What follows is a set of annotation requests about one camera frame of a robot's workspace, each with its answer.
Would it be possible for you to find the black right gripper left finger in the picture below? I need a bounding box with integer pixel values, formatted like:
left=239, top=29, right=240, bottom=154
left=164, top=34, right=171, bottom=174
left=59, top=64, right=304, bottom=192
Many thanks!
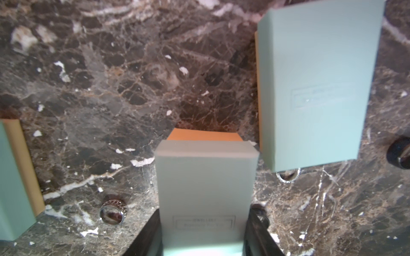
left=123, top=209, right=162, bottom=256

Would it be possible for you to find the thin silver ring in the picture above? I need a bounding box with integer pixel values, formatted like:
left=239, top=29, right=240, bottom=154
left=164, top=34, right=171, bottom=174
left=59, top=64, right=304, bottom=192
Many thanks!
left=99, top=199, right=128, bottom=226

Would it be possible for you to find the dark blue ring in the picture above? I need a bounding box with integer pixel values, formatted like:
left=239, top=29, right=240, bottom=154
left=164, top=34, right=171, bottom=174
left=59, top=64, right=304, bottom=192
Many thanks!
left=386, top=137, right=410, bottom=170

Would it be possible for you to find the silver diamond ring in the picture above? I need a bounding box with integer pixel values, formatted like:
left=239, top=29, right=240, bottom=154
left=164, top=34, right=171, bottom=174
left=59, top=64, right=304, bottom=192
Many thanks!
left=276, top=167, right=302, bottom=184

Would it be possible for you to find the mint green box lid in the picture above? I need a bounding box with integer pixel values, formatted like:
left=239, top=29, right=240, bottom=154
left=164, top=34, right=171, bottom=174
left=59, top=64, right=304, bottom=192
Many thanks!
left=257, top=1, right=385, bottom=172

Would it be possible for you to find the tan ring box base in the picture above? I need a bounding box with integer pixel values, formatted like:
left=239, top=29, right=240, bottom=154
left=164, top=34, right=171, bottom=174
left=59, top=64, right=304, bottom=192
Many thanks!
left=254, top=31, right=263, bottom=152

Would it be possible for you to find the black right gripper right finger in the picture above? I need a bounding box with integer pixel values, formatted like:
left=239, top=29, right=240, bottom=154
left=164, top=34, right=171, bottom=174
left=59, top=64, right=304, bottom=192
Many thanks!
left=244, top=208, right=285, bottom=256

